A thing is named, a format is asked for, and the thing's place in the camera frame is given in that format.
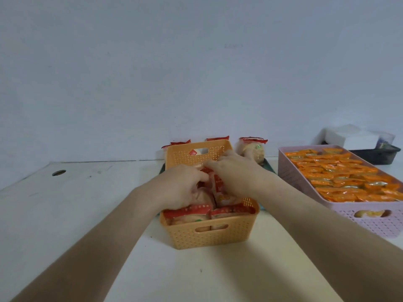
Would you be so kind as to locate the white paper box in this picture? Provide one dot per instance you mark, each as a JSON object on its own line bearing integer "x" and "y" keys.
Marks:
{"x": 352, "y": 136}

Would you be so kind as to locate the clear plastic bag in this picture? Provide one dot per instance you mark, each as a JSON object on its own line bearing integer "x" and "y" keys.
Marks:
{"x": 386, "y": 139}

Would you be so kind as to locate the dark round table grommet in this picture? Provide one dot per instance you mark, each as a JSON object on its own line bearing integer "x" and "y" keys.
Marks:
{"x": 59, "y": 172}

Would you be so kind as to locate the person's left forearm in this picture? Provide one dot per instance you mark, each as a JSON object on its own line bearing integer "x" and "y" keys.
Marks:
{"x": 94, "y": 245}

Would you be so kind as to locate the person's right fingers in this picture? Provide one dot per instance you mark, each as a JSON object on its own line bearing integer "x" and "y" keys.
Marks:
{"x": 222, "y": 162}

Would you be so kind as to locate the red-topped pastry packet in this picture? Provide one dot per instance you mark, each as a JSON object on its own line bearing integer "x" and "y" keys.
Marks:
{"x": 253, "y": 150}
{"x": 218, "y": 138}
{"x": 231, "y": 212}
{"x": 225, "y": 195}
{"x": 178, "y": 143}
{"x": 187, "y": 214}
{"x": 204, "y": 194}

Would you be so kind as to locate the pile of orange snack packets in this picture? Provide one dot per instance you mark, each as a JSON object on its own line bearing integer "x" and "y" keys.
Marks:
{"x": 340, "y": 176}

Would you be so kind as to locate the person's left hand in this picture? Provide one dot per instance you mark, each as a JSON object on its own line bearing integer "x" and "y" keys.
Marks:
{"x": 171, "y": 188}

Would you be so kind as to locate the pink plastic basket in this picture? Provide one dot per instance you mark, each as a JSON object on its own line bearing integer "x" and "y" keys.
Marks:
{"x": 374, "y": 223}

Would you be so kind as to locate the person's right hand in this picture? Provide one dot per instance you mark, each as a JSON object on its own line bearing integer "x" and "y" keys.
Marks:
{"x": 242, "y": 176}

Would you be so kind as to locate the black plastic tray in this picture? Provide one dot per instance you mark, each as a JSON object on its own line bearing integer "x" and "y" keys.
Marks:
{"x": 377, "y": 156}

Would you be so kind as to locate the person's right forearm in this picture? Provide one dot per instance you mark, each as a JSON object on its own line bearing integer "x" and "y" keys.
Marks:
{"x": 321, "y": 239}

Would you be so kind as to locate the orange plastic basket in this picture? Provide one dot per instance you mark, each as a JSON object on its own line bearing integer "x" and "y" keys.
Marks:
{"x": 214, "y": 234}

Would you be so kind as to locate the person's left thumb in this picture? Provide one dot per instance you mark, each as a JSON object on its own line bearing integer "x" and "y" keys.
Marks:
{"x": 200, "y": 176}

